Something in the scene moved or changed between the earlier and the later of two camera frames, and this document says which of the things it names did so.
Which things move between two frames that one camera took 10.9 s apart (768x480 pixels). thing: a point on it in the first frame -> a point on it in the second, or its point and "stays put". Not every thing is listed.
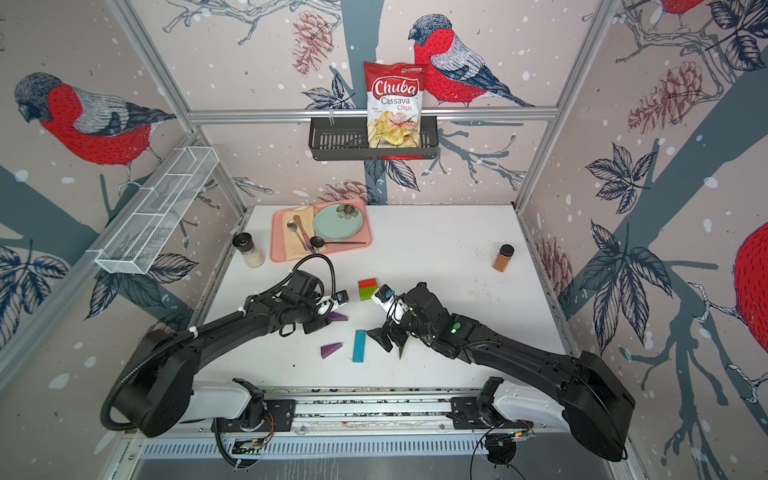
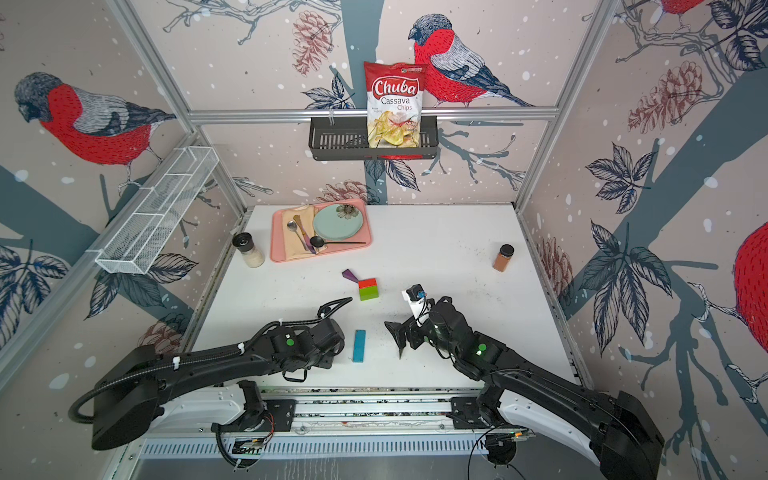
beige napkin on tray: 292,244 stays put
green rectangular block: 366,293 stays put
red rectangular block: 369,282 stays put
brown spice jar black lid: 502,259 stays put
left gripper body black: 308,315 -> 323,361
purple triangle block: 334,316 -> 347,274
